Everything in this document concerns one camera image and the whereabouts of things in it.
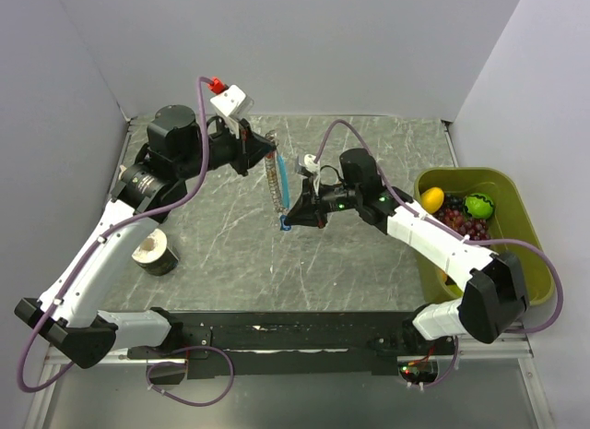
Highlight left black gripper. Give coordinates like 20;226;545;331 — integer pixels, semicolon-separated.
175;114;276;179

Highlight yellow toy lemon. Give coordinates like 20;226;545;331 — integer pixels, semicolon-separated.
420;186;445;214

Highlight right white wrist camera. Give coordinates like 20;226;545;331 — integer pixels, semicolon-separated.
295;154;321;195

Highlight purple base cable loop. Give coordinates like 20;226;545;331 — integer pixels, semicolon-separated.
146;344;234;407

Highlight grey bottle beige cap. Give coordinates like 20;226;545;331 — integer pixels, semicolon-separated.
117;165;127;180

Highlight green toy watermelon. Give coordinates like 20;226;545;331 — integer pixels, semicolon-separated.
464;193;495;220

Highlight black paper cup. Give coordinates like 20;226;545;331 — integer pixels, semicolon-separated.
132;229;180;277

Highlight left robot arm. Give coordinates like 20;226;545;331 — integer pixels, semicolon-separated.
15;105;276;369

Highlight purple toy grapes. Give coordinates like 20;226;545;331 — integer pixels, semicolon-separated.
435;193;493;241

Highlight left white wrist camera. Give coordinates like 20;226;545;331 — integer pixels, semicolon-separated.
208;77;254;137

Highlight orange toy fruit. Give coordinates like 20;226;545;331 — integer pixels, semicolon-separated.
436;268;448;283

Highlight light blue key handle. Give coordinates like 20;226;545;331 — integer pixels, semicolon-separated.
277;154;290;209

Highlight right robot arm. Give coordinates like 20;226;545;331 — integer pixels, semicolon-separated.
284;149;529;354

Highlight olive green plastic bin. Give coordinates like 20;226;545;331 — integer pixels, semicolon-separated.
414;168;555;306

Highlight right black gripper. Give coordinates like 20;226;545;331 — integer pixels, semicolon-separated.
284;177;361;229

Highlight metal keyring with small rings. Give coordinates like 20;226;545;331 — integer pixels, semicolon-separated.
264;130;284;214

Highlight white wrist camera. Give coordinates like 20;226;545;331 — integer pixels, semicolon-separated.
295;154;321;195
208;77;254;137

